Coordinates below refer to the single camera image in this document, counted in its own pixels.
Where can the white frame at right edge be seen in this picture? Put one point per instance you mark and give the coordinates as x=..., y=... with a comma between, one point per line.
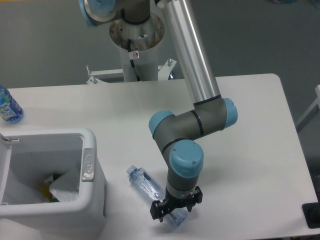
x=310, y=112

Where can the white plastic wrapper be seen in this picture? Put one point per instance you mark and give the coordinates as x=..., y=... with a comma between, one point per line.
x=66, y=187

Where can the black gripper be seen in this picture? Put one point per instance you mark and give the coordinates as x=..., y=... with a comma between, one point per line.
x=159, y=209

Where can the blue labelled water bottle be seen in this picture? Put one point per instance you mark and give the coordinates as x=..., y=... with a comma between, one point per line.
x=10, y=111

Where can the trash inside trash can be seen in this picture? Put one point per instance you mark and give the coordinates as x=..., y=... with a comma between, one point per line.
x=45, y=187

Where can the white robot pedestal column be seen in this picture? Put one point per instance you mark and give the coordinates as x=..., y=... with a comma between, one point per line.
x=138, y=47

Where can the black clamp at table edge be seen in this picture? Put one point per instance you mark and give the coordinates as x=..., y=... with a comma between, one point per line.
x=312, y=214

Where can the white pedestal base frame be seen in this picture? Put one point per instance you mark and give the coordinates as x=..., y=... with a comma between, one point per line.
x=165, y=72

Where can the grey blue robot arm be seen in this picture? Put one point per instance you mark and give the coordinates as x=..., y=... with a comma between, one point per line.
x=176, y=135

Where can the white plastic trash can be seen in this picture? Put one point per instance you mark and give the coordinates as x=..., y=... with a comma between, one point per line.
x=27, y=157

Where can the crushed clear plastic bottle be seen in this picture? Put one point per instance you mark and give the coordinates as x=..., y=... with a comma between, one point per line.
x=151, y=191

